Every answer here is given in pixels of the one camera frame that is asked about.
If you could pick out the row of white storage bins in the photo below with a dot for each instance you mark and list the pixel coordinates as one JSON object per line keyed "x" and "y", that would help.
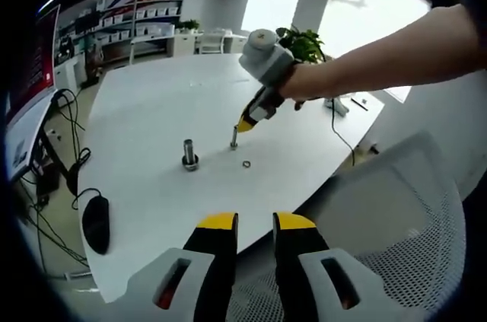
{"x": 152, "y": 13}

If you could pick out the black computer mouse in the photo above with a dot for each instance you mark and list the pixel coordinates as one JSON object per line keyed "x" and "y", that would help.
{"x": 96, "y": 225}

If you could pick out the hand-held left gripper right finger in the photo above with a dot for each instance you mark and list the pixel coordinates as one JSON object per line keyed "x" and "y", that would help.
{"x": 310, "y": 280}

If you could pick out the white paper sheet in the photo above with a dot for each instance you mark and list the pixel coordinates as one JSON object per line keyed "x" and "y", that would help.
{"x": 399, "y": 93}

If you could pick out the white low desk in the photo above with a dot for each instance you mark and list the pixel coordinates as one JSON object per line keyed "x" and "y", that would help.
{"x": 72, "y": 71}

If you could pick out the black display screen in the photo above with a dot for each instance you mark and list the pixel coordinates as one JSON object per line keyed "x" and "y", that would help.
{"x": 85, "y": 23}

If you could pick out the large steel threaded stud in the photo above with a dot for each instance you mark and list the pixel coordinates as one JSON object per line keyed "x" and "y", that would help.
{"x": 188, "y": 147}

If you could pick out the red screen monitor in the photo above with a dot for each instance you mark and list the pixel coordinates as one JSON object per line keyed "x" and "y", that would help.
{"x": 34, "y": 67}

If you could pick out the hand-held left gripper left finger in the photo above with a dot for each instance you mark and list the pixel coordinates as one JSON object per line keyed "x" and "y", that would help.
{"x": 141, "y": 291}

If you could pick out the white side table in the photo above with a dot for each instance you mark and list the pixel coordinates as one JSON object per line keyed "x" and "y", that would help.
{"x": 152, "y": 38}

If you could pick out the white mesh office chair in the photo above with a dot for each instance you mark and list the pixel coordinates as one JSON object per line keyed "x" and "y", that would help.
{"x": 399, "y": 192}

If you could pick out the white handheld controller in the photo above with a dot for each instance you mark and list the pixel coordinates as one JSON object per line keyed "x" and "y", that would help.
{"x": 338, "y": 106}

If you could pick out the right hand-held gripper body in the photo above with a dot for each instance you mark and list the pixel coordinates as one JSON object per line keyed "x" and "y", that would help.
{"x": 266, "y": 61}

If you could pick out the large leafy green plant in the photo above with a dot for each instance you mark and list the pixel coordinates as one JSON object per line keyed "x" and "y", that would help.
{"x": 304, "y": 42}

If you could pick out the white standing desk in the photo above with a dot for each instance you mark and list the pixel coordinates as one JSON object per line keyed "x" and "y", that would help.
{"x": 32, "y": 128}

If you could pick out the person's right hand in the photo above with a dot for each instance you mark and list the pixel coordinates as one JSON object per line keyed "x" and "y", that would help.
{"x": 304, "y": 84}

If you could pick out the white slatted chair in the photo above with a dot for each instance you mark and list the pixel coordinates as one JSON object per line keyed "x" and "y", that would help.
{"x": 213, "y": 42}

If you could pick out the small dark washer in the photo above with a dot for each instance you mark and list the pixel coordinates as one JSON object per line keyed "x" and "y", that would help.
{"x": 244, "y": 164}

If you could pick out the small steel threaded stud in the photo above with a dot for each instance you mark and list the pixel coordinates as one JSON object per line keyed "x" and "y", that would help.
{"x": 234, "y": 139}

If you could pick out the small potted plant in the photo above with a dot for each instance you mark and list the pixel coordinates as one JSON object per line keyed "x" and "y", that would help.
{"x": 188, "y": 25}

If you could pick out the white shelving unit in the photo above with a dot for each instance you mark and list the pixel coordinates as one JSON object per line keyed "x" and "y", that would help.
{"x": 135, "y": 21}

